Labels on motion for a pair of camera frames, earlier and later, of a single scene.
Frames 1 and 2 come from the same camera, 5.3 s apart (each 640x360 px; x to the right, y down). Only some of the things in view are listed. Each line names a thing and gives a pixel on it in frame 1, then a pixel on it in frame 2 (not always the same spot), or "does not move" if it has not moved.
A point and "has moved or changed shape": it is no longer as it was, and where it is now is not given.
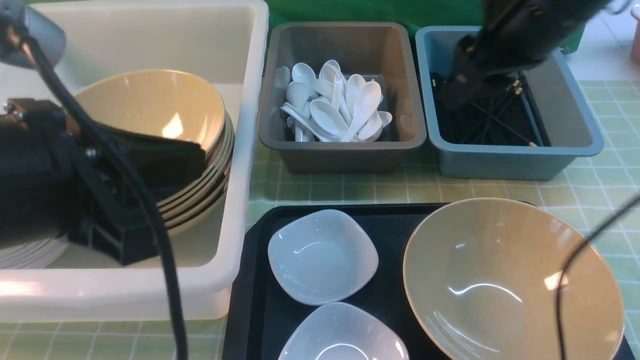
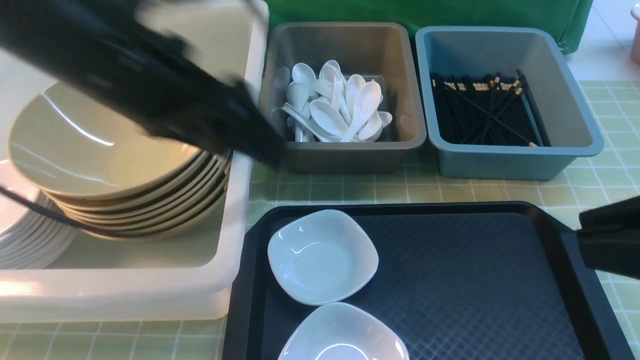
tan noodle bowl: x=480 y=282 has moved or changed shape
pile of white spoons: x=326 y=106 does not move
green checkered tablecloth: x=610 y=178 does not move
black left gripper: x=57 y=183 → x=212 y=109
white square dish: x=321 y=256 does not move
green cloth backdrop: x=414 y=14 does not move
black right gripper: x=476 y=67 → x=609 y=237
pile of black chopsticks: x=501 y=116 does not move
